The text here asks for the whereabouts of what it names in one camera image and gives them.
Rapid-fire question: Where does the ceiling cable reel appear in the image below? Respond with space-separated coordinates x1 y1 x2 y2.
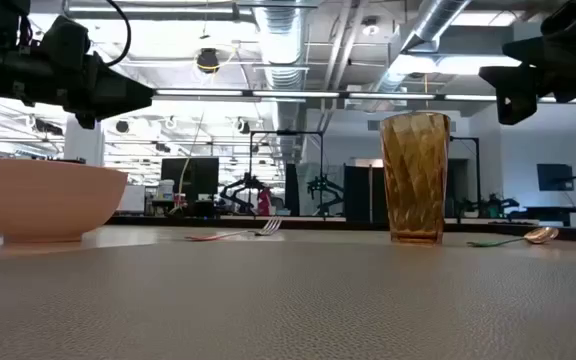
195 47 221 76

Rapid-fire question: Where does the dark monitor on arm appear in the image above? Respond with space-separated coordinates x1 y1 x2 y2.
536 163 575 192

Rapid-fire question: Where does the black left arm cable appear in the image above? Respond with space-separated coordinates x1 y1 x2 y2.
103 0 133 68

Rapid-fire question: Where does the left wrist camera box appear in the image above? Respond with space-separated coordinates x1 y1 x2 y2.
37 14 92 66

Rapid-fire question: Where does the dark background table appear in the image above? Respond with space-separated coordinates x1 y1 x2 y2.
509 205 576 224

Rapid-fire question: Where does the red background object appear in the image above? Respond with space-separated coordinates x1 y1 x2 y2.
257 187 273 216

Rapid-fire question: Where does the amber faceted plastic tumbler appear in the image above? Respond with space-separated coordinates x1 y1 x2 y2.
379 111 452 246

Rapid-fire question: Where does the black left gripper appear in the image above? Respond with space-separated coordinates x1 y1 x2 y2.
15 47 155 130

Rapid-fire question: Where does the black table frame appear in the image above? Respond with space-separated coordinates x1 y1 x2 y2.
107 214 576 245

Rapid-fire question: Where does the black background monitor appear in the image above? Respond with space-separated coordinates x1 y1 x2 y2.
160 157 220 204

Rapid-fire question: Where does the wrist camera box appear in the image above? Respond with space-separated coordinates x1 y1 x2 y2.
37 14 92 66
540 0 576 36

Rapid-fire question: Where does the orange-handled metal fork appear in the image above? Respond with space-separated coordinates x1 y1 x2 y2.
185 216 283 243

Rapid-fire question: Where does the green-handled metal spoon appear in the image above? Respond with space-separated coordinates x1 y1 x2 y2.
466 226 560 249

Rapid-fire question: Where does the white bucket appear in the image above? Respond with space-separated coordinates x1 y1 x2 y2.
156 179 176 201

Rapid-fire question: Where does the long ceiling light strip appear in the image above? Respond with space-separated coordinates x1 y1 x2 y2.
153 88 576 105

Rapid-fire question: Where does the silver ribbed ventilation duct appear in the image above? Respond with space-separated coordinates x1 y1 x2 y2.
251 0 314 161

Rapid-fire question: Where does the black background rig frame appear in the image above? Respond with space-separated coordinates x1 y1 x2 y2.
450 135 482 217
248 129 325 217

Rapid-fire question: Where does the peach orange bowl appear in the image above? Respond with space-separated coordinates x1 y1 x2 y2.
0 157 129 245

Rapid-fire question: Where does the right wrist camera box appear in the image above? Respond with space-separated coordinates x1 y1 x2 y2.
540 0 576 36

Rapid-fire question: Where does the black background cabinet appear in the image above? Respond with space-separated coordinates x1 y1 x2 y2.
343 164 389 224

